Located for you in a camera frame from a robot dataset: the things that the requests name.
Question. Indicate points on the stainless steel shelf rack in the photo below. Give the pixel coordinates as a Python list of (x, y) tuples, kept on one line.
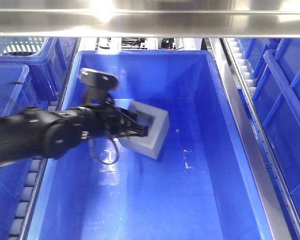
[(116, 26)]

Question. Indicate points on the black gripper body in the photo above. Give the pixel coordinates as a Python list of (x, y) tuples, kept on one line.
[(103, 121)]

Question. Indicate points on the blue bin far left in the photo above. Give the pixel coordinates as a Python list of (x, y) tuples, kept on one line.
[(32, 71)]

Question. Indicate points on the gray square hollow base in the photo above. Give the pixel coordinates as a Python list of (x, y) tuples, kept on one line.
[(158, 123)]

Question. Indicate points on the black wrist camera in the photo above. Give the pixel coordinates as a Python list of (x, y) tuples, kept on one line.
[(98, 83)]

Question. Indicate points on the large blue target bin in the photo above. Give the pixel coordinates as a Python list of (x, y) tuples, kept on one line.
[(200, 187)]

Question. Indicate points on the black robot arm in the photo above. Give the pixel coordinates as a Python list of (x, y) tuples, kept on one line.
[(36, 132)]

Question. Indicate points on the blue bin far right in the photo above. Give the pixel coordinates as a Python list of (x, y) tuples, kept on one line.
[(271, 68)]

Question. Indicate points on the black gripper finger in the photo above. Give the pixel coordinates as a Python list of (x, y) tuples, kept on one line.
[(127, 117), (142, 132)]

